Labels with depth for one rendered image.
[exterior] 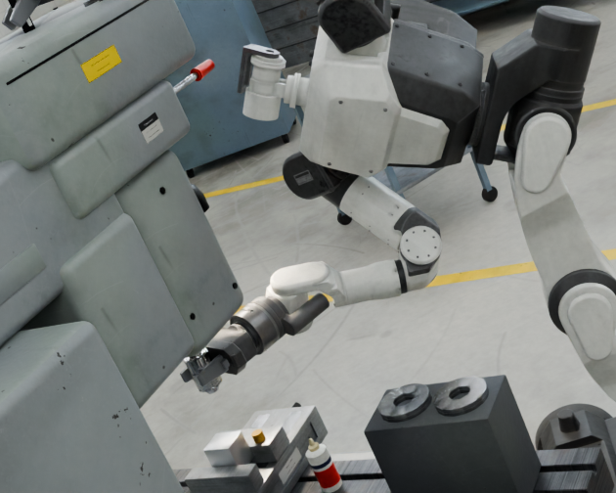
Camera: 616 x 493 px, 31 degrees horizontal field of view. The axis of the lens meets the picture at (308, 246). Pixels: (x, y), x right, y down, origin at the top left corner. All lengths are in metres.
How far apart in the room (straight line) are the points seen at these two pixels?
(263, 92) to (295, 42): 8.46
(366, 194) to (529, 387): 1.93
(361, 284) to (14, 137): 0.77
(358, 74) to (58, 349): 0.75
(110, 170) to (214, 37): 6.21
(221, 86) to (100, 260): 6.35
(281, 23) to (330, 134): 8.51
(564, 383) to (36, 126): 2.63
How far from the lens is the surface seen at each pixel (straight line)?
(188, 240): 1.84
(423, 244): 2.05
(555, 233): 2.09
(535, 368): 4.03
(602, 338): 2.14
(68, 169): 1.64
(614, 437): 2.56
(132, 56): 1.78
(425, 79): 1.92
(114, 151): 1.71
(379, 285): 2.06
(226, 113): 8.01
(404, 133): 1.95
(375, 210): 2.11
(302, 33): 10.39
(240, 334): 1.98
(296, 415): 2.20
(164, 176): 1.82
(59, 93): 1.64
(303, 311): 2.03
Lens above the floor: 2.02
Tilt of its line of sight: 20 degrees down
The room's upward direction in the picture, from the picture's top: 24 degrees counter-clockwise
